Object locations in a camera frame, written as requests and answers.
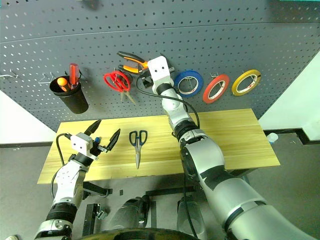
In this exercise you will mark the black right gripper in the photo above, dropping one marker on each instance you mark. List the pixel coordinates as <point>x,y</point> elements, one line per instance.
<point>146,82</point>

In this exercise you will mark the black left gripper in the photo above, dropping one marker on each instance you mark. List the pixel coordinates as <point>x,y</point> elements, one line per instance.
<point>95,150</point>

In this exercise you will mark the orange and black pliers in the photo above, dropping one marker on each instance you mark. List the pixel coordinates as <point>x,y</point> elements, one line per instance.
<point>132,63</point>

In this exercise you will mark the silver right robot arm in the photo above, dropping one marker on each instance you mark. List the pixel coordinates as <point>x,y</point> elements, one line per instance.
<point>215,175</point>

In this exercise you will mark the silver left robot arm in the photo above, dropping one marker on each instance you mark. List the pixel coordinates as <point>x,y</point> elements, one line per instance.
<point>66,180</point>

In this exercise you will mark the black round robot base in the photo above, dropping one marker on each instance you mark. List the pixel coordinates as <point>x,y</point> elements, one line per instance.
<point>140,235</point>

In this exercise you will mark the blue tape roll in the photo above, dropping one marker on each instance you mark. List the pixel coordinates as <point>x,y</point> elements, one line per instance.
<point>188,90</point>

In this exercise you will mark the dark grey metal pegboard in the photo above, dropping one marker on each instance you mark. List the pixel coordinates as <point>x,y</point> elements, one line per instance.
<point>175,37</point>

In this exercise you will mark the red tape roll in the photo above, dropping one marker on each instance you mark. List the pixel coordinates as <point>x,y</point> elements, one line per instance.
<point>209,96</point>

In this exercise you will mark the yellow tape roll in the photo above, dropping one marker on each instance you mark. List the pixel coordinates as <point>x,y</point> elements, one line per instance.
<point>240,90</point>

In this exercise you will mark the black and blue scissors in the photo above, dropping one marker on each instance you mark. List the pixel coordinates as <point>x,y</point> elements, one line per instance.
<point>138,147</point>

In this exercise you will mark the black plastic tool cup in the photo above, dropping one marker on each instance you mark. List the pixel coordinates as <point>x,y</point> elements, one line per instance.
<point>71,97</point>

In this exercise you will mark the small table caster wheel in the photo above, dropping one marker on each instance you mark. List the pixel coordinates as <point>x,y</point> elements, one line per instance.
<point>102,214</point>

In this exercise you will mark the dark rounded robot foot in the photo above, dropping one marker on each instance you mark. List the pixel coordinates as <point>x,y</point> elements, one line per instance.
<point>130,212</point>
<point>191,217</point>

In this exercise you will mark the clear plastic bottle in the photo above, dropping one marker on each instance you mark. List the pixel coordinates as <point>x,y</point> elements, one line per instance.
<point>272,138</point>

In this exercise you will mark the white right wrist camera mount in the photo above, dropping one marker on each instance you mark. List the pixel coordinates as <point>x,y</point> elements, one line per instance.
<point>160,72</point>

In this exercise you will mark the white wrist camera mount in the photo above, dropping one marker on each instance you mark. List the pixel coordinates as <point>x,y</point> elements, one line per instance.
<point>160,72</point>
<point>80,143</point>

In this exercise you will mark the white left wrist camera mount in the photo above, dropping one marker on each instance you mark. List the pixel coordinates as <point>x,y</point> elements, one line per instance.
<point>80,143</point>

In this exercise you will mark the black metal table frame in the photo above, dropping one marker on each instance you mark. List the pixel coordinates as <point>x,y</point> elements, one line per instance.
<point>97,190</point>

